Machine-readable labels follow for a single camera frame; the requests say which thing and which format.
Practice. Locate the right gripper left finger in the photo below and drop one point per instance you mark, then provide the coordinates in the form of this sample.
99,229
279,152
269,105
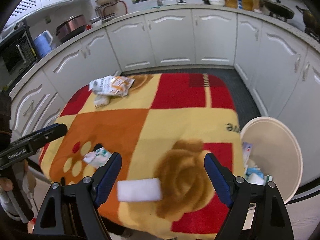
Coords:
104,179

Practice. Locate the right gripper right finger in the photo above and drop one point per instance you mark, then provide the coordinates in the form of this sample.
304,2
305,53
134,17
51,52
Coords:
222,179

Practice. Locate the white blue medicine box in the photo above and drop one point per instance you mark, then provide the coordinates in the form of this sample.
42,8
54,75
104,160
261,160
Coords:
246,153

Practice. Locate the beige round trash bin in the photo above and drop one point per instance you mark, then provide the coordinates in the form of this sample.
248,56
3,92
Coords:
277,152

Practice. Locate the white kitchen cabinets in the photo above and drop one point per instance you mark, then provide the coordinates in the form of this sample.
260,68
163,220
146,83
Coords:
278,63

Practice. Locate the white gloved left hand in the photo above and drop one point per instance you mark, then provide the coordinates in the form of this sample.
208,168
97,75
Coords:
17,192

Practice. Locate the small crumpled plastic wrapper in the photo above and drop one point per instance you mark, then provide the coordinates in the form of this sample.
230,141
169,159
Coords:
97,158

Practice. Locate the green box in bin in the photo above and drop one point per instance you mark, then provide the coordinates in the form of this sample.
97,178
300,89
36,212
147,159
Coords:
255,176

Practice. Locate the patterned fleece blanket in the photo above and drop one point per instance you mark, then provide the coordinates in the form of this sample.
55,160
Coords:
162,129

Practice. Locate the black microwave oven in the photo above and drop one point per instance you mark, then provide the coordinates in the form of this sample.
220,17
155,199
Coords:
18,53

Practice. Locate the orange white snack bag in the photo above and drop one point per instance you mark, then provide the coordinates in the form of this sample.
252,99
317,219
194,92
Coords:
111,86

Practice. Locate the blue electric kettle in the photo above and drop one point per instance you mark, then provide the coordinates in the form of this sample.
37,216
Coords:
43,43

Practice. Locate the maroon rice cooker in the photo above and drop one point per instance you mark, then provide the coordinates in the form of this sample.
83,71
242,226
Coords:
71,28

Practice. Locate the black frying pan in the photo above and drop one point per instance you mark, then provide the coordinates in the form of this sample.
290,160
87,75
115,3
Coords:
273,9

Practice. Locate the wire dish rack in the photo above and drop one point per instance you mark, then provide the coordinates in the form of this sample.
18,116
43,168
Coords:
109,9

